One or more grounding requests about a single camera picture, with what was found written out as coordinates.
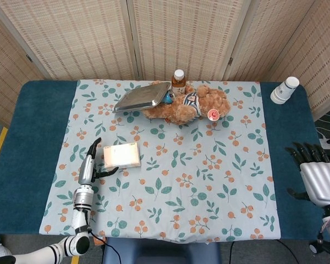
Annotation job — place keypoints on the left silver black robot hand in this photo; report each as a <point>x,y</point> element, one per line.
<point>86,170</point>

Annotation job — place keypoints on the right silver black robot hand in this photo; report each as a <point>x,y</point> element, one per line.
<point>319,181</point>

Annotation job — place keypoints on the white box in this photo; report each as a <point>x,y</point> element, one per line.
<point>122,155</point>

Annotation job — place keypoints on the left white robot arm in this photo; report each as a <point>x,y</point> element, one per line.
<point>82,198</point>

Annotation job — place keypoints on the floral tablecloth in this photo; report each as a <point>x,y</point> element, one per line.
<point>181,165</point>

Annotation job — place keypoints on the white power strip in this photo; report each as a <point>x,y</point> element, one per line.
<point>327,143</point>

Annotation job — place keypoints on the orange cloth label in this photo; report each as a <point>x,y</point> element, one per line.
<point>101,239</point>

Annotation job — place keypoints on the teal blue table cover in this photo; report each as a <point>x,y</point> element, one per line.
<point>30,123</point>

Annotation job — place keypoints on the stainless steel tray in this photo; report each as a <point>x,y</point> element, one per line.
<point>140,97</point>

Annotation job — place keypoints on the white paper cup stack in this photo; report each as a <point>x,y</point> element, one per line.
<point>283,90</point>

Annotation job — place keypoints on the brown teddy bear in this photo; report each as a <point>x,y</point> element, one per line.
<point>181,110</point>

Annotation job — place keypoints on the blue padded chair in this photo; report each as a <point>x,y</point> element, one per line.
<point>167,253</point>

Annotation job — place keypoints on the white shoe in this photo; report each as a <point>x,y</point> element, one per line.
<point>2,250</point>

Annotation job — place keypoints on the red round hang tag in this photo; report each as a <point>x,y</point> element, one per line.
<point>213,114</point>

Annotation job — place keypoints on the tea bottle white cap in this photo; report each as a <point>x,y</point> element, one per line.
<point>178,83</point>

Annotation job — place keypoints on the woven rattan folding screen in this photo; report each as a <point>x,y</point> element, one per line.
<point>85,41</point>

